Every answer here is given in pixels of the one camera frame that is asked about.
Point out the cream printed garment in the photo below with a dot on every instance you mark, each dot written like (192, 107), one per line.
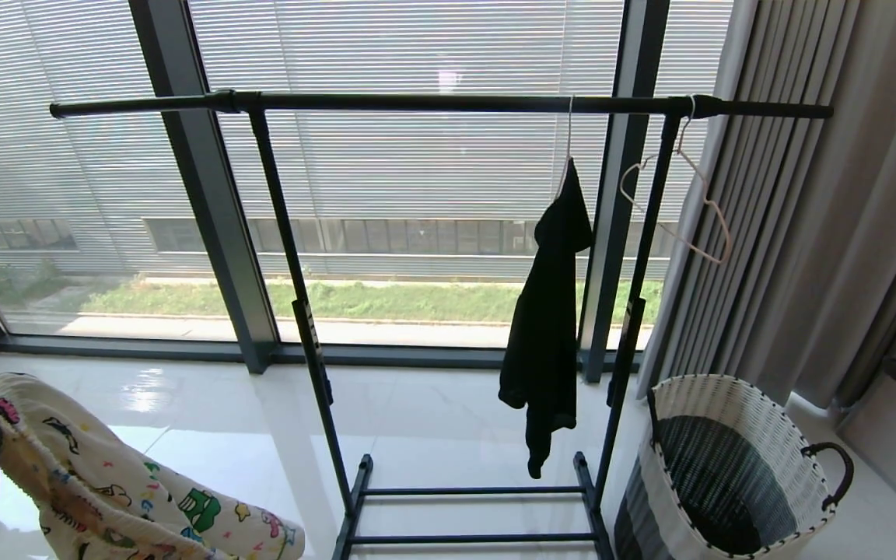
(106, 482)

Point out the pink clothes hanger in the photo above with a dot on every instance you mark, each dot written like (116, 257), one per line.
(570, 132)
(681, 236)

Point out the black garment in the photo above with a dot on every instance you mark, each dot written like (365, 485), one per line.
(549, 311)

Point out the white laundry basket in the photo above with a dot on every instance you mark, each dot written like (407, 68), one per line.
(775, 443)

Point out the black clothes rack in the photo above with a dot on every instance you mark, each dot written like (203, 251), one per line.
(417, 103)

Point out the beige curtain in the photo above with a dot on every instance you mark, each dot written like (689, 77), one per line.
(845, 194)

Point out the window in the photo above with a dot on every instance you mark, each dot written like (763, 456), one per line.
(211, 194)

